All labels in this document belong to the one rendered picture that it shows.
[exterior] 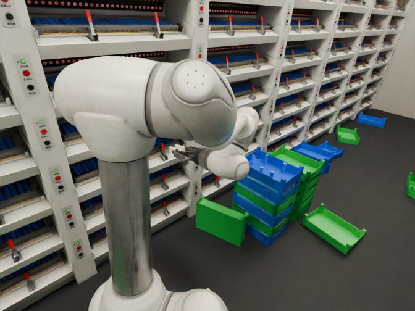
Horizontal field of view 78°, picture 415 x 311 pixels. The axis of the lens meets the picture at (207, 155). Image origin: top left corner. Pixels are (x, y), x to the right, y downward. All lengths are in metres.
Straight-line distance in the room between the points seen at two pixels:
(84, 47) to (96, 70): 0.55
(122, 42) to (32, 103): 0.37
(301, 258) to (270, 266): 0.20
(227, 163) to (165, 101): 0.57
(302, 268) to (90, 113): 1.37
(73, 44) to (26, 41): 0.13
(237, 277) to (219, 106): 1.17
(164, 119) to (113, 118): 0.09
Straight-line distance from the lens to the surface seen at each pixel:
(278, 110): 2.15
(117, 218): 0.57
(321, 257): 1.68
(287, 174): 1.50
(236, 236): 1.53
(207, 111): 0.37
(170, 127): 0.42
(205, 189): 1.75
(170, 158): 1.36
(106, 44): 1.04
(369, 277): 1.72
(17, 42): 0.96
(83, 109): 0.47
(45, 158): 1.07
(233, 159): 0.92
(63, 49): 0.99
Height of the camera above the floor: 1.19
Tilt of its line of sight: 30 degrees down
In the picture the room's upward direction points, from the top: 3 degrees clockwise
